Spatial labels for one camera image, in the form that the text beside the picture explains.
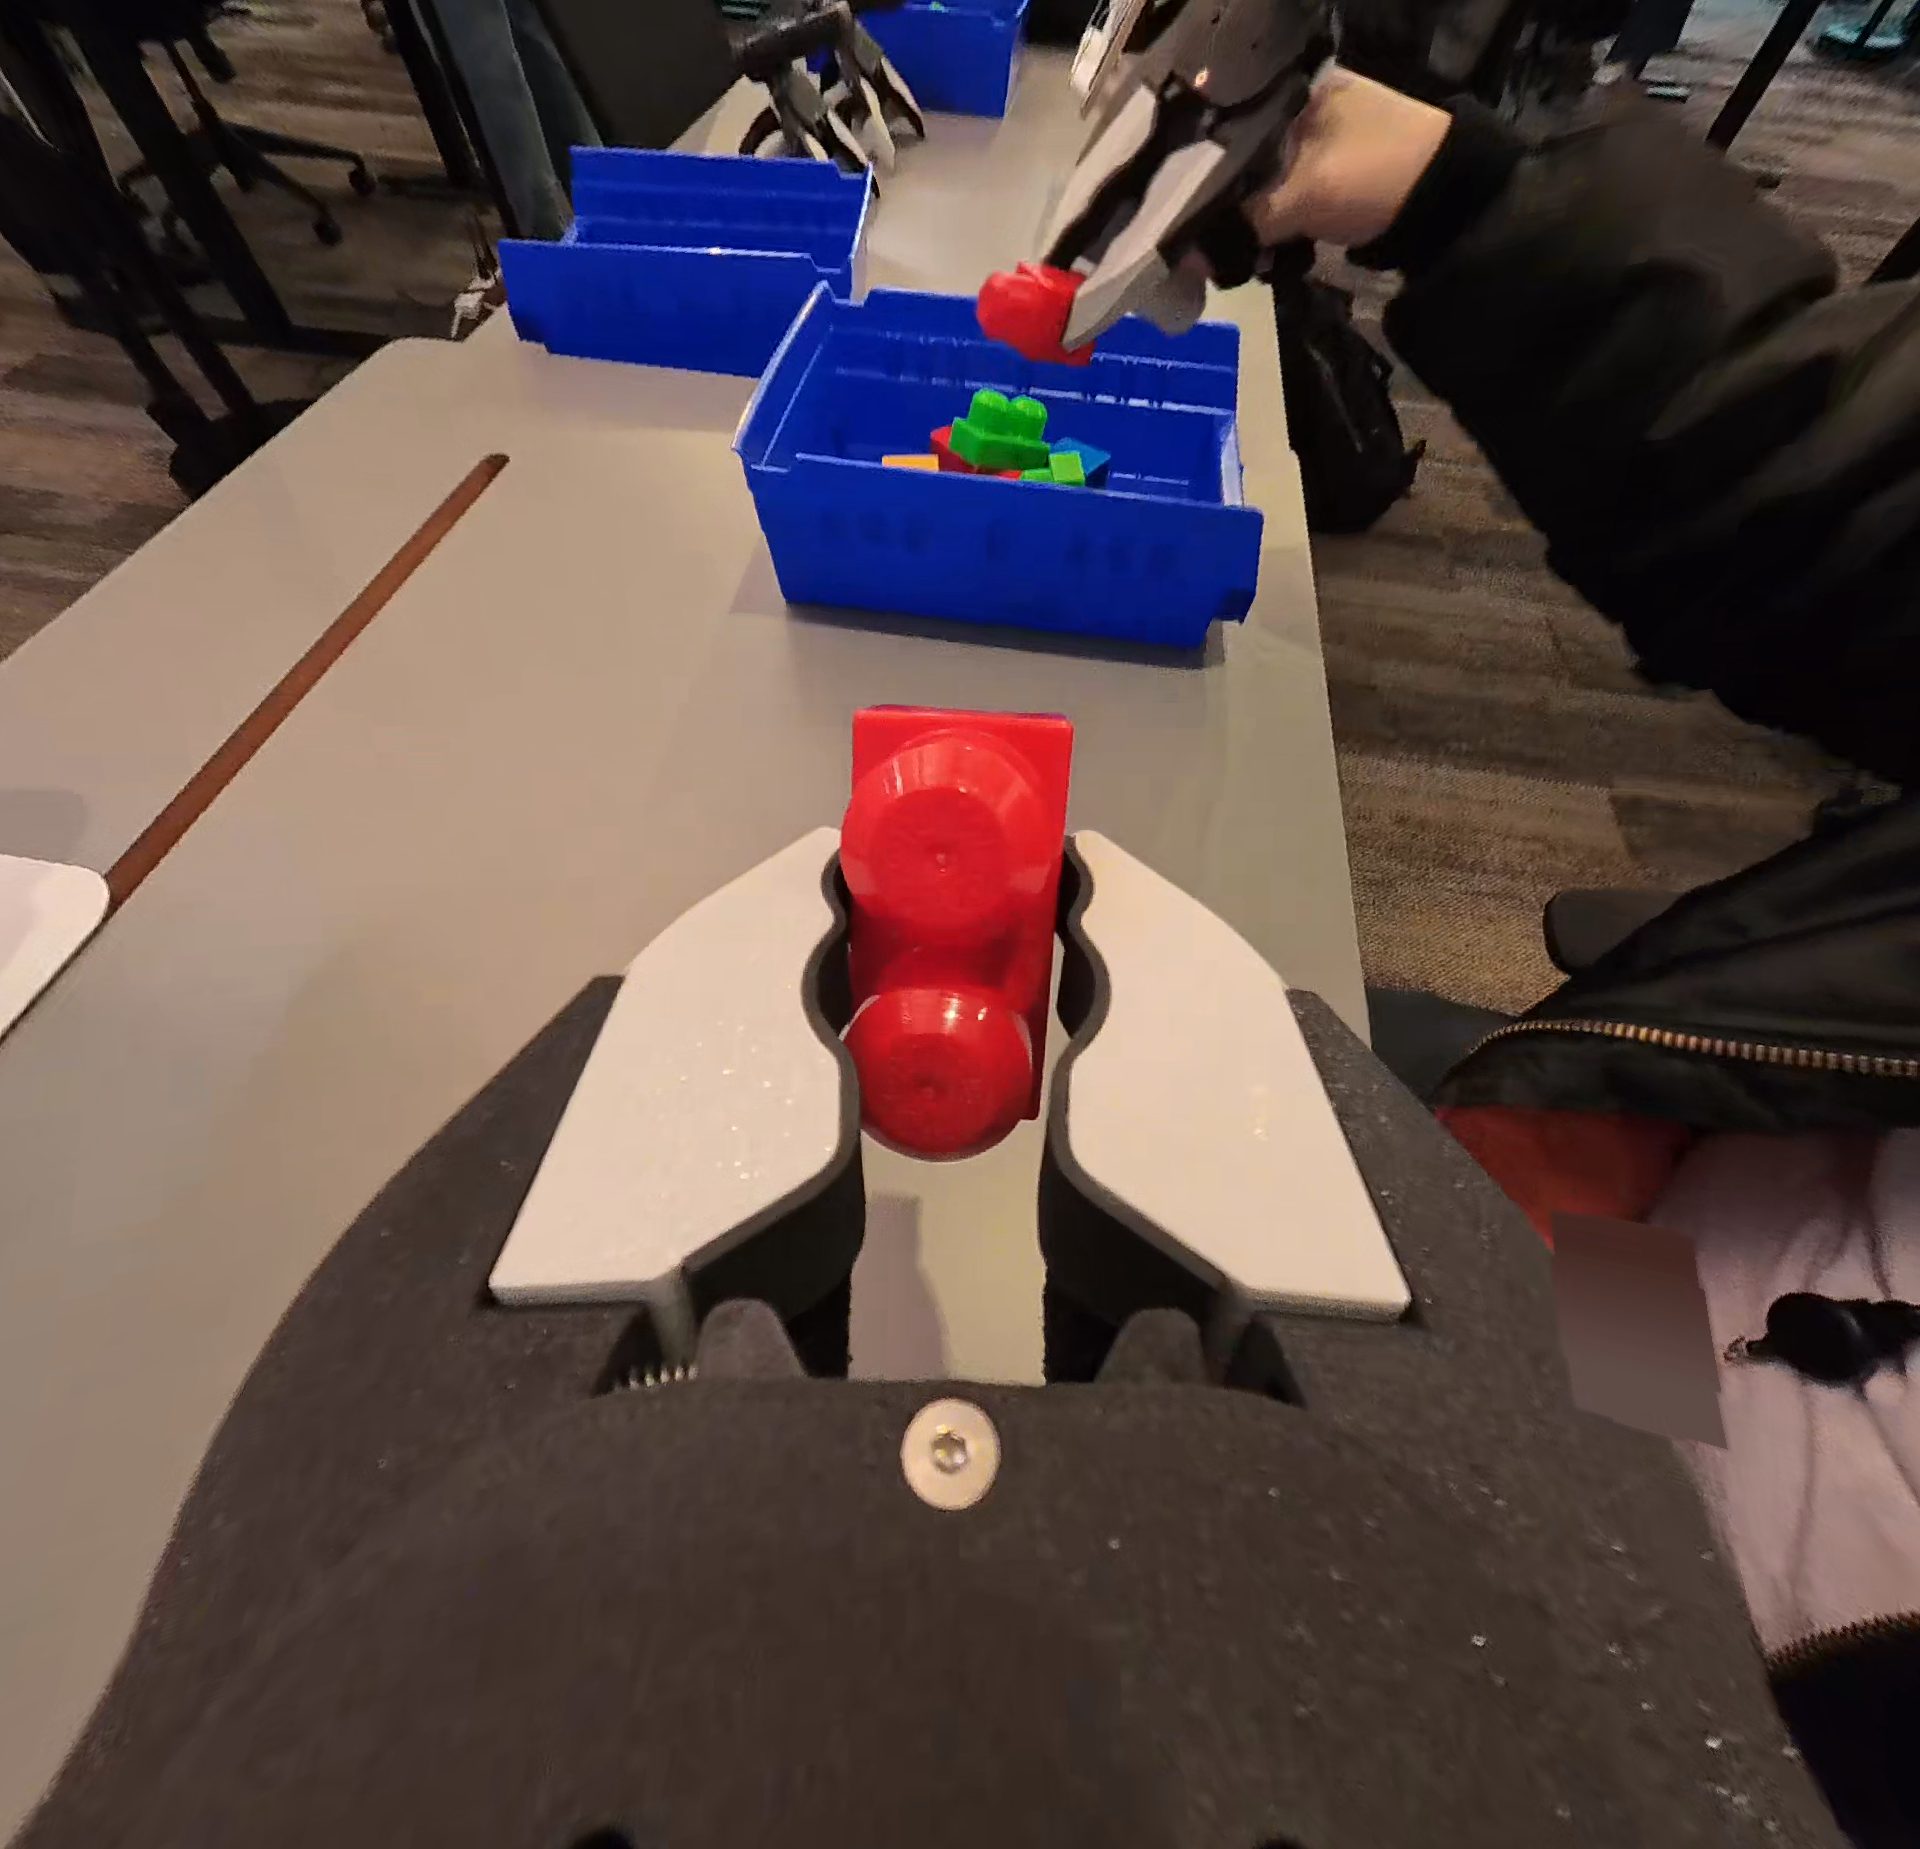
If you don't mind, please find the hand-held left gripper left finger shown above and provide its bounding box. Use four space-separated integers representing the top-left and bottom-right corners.
488 830 873 1313

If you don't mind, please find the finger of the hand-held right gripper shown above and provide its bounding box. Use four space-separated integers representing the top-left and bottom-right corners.
1051 115 1238 343
1068 0 1192 105

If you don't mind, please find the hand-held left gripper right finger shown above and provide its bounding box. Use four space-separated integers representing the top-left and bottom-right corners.
1039 830 1414 1327

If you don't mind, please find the red mega block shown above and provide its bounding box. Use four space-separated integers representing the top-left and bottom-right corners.
831 703 1079 1167
972 257 1103 373

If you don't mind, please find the pile of mega blocks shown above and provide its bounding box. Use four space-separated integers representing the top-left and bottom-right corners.
876 384 1119 499

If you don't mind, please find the blue storage bin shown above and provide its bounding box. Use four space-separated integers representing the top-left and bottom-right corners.
734 282 1267 662
838 0 1040 121
491 145 882 384

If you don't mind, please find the person's right hand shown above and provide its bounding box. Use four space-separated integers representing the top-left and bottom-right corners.
1241 61 1463 268

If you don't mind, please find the black bag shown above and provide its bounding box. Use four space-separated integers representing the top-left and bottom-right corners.
1274 265 1432 540

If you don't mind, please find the idle black gripper tool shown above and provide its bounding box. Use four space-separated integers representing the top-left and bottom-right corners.
734 0 935 177

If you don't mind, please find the person's white garment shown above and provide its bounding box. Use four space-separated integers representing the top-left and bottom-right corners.
1553 1123 1920 1686

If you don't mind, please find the black office chair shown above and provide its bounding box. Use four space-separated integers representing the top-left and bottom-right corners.
0 0 386 507

